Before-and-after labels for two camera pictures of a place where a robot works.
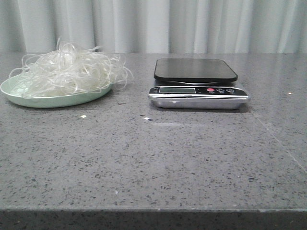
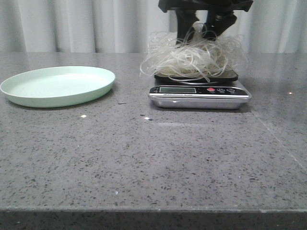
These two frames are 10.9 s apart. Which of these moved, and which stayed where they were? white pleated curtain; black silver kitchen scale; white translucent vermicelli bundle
Moved: white translucent vermicelli bundle
Stayed: black silver kitchen scale; white pleated curtain
